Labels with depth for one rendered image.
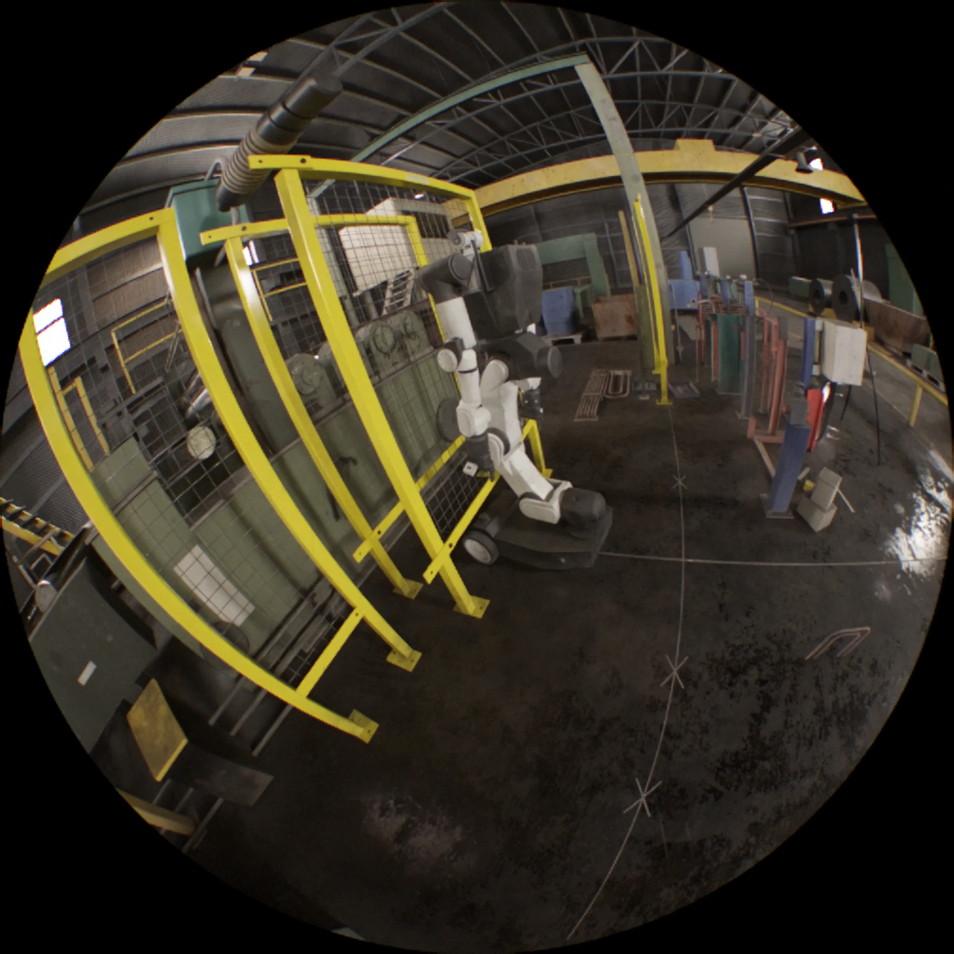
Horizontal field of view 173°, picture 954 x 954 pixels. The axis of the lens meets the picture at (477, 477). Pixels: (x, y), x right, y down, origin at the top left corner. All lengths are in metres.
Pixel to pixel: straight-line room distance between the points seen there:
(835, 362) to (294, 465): 3.24
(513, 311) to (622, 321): 4.72
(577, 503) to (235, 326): 1.75
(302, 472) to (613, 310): 5.14
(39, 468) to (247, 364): 10.06
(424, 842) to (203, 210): 2.56
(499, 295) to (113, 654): 2.10
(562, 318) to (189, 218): 5.52
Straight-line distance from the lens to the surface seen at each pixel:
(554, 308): 5.95
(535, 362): 1.11
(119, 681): 1.83
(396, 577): 1.63
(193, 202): 1.74
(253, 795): 1.83
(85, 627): 1.72
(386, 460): 0.97
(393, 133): 5.73
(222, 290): 1.70
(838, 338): 2.48
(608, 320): 5.71
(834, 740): 1.59
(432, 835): 1.34
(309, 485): 1.72
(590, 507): 1.36
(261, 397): 1.61
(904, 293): 11.98
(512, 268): 1.03
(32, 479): 11.35
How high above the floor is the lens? 1.23
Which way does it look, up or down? 31 degrees down
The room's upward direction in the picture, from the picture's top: 18 degrees counter-clockwise
